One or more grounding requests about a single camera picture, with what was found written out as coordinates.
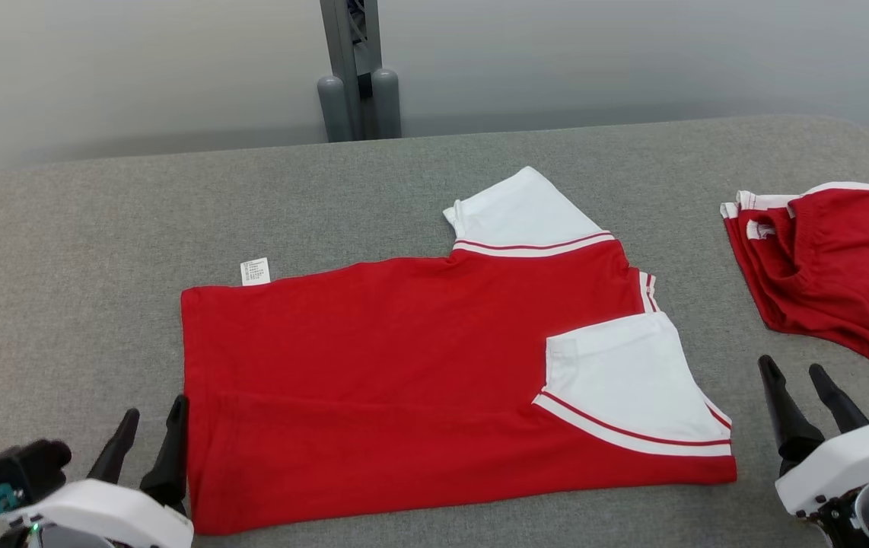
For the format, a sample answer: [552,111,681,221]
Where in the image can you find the red shorts white trim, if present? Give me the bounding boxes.
[720,181,869,362]

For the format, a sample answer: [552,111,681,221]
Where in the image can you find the red jersey white sleeves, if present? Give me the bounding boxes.
[180,166,738,536]

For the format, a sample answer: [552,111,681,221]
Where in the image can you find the grey metal truss post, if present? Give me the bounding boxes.
[317,0,403,143]

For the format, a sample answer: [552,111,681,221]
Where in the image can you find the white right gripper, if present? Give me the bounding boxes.
[758,355,869,518]

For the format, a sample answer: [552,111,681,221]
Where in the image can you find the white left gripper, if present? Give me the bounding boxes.
[5,394,194,548]

